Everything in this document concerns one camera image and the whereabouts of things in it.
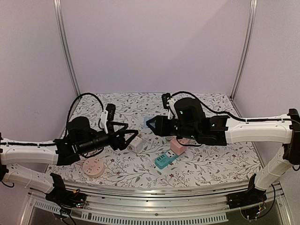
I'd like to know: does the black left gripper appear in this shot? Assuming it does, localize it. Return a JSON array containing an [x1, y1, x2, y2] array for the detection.
[[78, 122, 138, 155]]

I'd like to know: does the white cube socket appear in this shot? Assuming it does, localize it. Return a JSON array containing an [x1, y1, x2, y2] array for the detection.
[[128, 136, 143, 153]]

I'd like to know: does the pink cube socket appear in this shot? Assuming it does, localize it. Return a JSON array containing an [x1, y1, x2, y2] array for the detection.
[[170, 138, 190, 156]]

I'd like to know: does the teal power strip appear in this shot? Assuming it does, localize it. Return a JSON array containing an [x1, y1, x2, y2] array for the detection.
[[155, 150, 178, 169]]

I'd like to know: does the round pink socket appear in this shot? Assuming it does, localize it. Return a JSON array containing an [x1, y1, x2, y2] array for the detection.
[[82, 157, 105, 178]]

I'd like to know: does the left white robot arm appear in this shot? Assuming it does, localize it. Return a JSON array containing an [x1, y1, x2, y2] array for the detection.
[[0, 116, 138, 203]]

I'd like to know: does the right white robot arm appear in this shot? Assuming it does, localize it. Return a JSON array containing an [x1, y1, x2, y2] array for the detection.
[[146, 96, 300, 204]]

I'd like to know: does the floral table mat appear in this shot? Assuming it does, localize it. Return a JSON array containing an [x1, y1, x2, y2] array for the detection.
[[46, 93, 262, 189]]

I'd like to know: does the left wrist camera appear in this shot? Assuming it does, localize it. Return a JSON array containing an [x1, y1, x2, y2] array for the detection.
[[98, 104, 116, 134]]

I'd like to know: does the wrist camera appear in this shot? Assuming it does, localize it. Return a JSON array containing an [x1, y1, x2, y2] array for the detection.
[[98, 104, 116, 134], [162, 93, 178, 120]]

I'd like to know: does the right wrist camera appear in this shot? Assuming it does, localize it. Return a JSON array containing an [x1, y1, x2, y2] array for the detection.
[[162, 93, 178, 120]]

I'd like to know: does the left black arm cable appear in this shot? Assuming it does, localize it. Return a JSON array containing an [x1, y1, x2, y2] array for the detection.
[[66, 92, 105, 132]]

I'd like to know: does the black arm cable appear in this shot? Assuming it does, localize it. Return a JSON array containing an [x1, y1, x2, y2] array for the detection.
[[66, 92, 105, 132], [171, 91, 291, 123]]

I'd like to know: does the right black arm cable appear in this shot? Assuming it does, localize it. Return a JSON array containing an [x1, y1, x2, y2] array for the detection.
[[171, 91, 291, 123]]

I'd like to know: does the aluminium front rail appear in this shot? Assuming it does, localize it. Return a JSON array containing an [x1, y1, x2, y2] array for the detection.
[[21, 180, 291, 225]]

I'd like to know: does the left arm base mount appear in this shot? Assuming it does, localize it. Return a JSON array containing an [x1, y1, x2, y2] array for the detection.
[[45, 172, 87, 225]]

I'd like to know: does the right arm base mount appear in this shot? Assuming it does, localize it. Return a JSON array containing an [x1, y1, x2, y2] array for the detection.
[[226, 174, 267, 220]]

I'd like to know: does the left aluminium frame post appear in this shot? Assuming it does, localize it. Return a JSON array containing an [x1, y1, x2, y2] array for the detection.
[[53, 0, 81, 96]]

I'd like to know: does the aluminium frame post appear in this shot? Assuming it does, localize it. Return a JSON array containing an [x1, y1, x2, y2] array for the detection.
[[230, 0, 258, 101], [53, 0, 81, 96]]

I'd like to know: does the right aluminium frame post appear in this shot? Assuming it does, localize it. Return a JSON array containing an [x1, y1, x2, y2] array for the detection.
[[230, 0, 258, 101]]

